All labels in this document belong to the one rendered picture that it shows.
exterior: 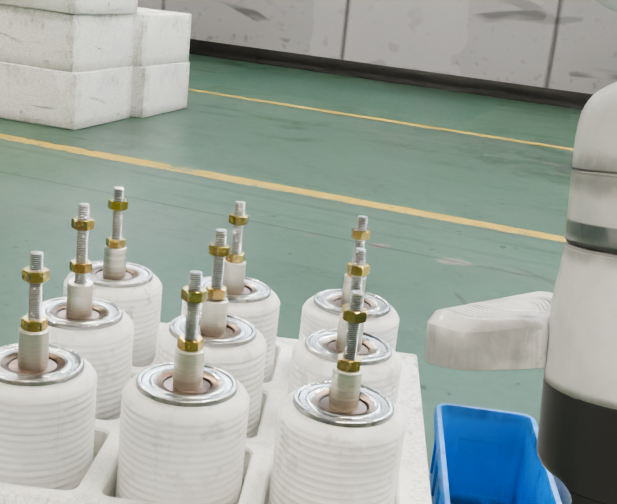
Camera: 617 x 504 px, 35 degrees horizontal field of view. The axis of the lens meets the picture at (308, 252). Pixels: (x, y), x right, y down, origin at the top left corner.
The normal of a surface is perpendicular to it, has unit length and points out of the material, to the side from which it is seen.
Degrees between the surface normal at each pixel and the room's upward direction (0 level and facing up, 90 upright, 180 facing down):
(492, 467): 88
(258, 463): 0
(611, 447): 85
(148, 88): 90
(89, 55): 90
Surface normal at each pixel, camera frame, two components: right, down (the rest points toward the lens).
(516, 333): 0.26, 0.15
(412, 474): 0.11, -0.96
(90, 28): 0.94, 0.18
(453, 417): -0.08, 0.23
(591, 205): -0.90, 0.00
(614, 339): -0.68, 0.05
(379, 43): -0.34, 0.22
